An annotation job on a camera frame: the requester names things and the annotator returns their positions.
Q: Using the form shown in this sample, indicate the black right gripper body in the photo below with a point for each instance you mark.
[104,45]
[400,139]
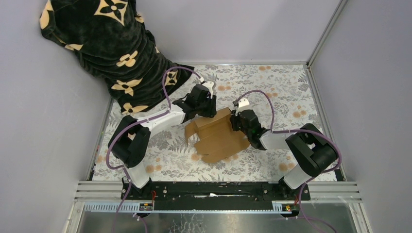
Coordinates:
[237,123]

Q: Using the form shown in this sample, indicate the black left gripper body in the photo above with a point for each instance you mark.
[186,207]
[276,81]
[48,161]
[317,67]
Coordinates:
[206,108]

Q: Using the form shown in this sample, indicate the brown cardboard box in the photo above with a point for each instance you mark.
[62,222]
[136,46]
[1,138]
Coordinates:
[217,139]

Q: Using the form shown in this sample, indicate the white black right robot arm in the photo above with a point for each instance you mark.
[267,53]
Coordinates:
[313,151]

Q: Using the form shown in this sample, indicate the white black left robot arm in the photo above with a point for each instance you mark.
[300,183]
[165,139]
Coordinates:
[130,140]

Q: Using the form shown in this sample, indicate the floral patterned table mat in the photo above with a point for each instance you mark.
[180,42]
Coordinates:
[279,95]

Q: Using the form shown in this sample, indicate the black floral plush blanket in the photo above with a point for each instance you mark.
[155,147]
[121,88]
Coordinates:
[111,43]

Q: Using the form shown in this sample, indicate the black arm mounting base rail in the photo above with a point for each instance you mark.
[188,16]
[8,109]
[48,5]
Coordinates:
[232,192]

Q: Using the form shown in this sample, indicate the aluminium frame post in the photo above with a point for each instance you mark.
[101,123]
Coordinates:
[331,23]

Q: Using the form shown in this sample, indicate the white slotted cable duct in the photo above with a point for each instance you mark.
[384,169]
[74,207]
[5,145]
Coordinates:
[264,207]

